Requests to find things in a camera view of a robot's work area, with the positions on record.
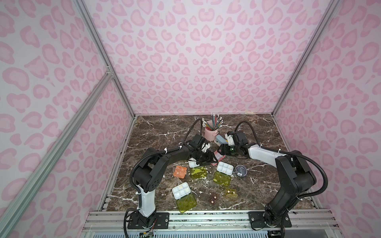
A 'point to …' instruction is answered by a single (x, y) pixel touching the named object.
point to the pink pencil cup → (210, 135)
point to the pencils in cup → (216, 121)
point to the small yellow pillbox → (231, 193)
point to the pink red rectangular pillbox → (219, 157)
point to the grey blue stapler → (220, 141)
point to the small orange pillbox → (180, 172)
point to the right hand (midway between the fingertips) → (222, 150)
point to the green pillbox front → (182, 193)
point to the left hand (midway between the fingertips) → (216, 162)
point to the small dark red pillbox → (214, 198)
